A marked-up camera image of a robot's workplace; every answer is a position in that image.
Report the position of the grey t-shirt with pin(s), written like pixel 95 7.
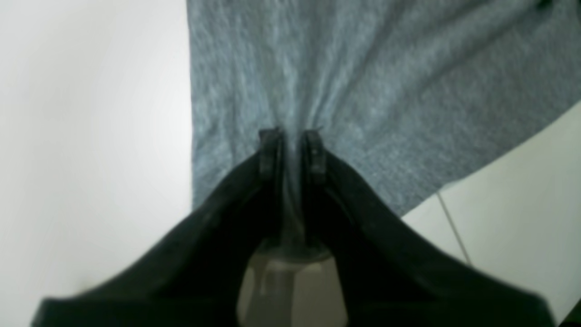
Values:
pixel 414 94

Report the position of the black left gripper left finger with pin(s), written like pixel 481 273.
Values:
pixel 192 277

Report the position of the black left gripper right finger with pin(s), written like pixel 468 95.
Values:
pixel 390 275

